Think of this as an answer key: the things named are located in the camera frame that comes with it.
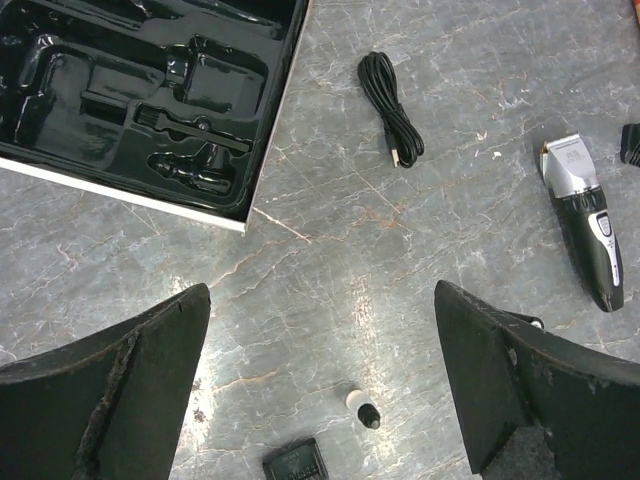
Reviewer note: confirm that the black comb guard attachment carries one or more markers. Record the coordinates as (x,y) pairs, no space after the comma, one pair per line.
(299,461)

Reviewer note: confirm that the small oil bottle black cap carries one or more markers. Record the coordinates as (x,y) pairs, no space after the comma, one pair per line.
(360,404)

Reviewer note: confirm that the black cleaning brush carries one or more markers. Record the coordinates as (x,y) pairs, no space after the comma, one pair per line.
(159,120)

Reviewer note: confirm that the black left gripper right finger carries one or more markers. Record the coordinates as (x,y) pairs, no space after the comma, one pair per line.
(506,372)

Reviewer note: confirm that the white box with black tray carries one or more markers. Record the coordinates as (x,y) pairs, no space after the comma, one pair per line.
(74,74)

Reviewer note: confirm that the silver black hair clipper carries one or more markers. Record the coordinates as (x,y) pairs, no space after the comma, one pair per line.
(569,173)

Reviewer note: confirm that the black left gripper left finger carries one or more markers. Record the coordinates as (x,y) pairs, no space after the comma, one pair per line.
(110,405)

